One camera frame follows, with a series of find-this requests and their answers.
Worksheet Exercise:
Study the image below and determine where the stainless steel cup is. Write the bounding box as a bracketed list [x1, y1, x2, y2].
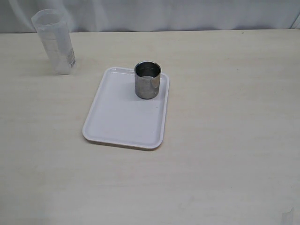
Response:
[134, 61, 161, 99]

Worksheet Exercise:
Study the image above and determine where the clear plastic measuring container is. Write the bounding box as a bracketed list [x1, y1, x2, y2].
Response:
[31, 9, 75, 75]

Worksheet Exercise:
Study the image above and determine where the white rectangular plastic tray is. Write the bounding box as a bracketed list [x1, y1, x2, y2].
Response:
[82, 67, 170, 150]

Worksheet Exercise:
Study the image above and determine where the white backdrop curtain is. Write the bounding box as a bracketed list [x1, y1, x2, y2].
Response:
[0, 0, 300, 33]

